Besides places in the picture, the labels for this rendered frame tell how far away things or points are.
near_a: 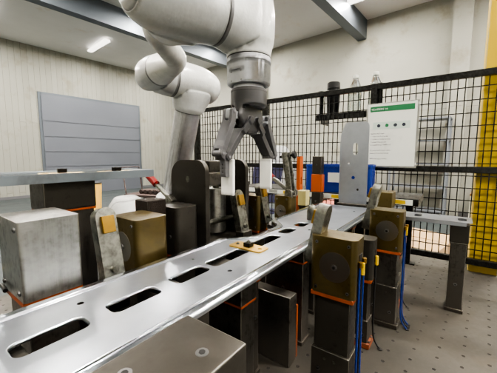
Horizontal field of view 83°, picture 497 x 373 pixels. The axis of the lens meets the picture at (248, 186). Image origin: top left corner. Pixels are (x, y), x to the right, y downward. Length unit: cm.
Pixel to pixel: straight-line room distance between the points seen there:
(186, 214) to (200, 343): 43
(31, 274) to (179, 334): 27
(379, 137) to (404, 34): 619
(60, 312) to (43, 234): 11
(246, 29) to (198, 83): 57
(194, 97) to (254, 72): 58
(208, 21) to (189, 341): 46
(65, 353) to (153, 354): 12
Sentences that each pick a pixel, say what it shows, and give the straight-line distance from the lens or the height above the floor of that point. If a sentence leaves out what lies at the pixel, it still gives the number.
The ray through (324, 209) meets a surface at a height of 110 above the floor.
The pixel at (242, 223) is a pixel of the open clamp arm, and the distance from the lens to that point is 80.
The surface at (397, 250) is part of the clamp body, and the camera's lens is 91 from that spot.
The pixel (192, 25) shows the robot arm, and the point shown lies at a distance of 54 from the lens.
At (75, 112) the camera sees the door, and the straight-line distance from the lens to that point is 1069.
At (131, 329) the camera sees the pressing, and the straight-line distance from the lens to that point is 39.
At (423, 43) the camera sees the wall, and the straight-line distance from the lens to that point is 747.
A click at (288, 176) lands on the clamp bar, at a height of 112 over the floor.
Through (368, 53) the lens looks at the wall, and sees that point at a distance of 774.
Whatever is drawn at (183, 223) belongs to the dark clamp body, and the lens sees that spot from 68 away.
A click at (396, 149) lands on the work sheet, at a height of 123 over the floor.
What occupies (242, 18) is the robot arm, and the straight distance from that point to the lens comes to 58.
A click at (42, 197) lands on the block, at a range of 69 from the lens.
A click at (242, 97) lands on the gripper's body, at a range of 57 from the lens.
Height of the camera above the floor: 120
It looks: 6 degrees down
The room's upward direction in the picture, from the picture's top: straight up
